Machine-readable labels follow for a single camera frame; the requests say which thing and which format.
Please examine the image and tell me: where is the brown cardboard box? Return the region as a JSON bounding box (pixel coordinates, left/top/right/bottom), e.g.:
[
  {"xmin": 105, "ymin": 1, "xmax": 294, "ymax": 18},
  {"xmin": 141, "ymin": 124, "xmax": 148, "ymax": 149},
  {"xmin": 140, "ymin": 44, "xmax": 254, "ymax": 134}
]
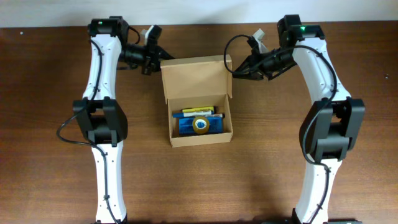
[{"xmin": 161, "ymin": 55, "xmax": 233, "ymax": 147}]

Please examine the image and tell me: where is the white marker with black cap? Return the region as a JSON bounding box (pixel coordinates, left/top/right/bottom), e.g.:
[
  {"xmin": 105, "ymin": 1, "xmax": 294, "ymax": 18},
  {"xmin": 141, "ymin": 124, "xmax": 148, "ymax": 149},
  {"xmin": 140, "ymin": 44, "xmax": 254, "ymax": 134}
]
[{"xmin": 183, "ymin": 110, "xmax": 226, "ymax": 119}]

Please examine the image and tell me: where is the yellow highlighter with blue cap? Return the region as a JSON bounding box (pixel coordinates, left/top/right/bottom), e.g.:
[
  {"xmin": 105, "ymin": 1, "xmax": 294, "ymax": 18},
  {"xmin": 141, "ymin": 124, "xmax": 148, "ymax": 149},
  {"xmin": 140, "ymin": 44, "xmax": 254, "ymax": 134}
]
[{"xmin": 182, "ymin": 106, "xmax": 215, "ymax": 113}]

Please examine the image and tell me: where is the yellow tape roll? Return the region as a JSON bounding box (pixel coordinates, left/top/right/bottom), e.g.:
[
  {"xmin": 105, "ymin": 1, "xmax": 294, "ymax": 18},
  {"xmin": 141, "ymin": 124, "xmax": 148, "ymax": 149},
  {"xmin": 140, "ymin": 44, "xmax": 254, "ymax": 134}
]
[{"xmin": 192, "ymin": 116, "xmax": 210, "ymax": 134}]

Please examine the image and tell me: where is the blue whiteboard duster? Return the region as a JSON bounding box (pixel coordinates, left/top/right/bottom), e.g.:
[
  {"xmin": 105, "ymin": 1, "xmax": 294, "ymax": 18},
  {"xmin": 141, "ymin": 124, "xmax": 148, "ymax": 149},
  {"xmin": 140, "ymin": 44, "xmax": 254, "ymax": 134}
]
[{"xmin": 178, "ymin": 117, "xmax": 223, "ymax": 135}]

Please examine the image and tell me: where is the white marker with blue cap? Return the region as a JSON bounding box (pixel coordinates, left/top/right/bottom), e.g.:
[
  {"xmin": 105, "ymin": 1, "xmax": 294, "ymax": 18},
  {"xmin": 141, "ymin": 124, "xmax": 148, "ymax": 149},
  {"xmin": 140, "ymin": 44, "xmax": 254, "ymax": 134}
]
[{"xmin": 172, "ymin": 113, "xmax": 185, "ymax": 118}]

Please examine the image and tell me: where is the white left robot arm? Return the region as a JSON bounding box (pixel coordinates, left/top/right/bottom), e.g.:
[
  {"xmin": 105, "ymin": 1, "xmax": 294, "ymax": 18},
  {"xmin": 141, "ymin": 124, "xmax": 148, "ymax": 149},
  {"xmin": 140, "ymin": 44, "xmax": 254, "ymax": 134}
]
[{"xmin": 73, "ymin": 16, "xmax": 233, "ymax": 223}]

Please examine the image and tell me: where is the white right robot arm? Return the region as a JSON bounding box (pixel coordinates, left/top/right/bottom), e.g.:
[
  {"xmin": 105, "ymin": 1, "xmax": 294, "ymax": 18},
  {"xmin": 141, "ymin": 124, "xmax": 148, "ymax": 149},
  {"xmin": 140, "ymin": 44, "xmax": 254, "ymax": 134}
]
[{"xmin": 239, "ymin": 14, "xmax": 365, "ymax": 224}]

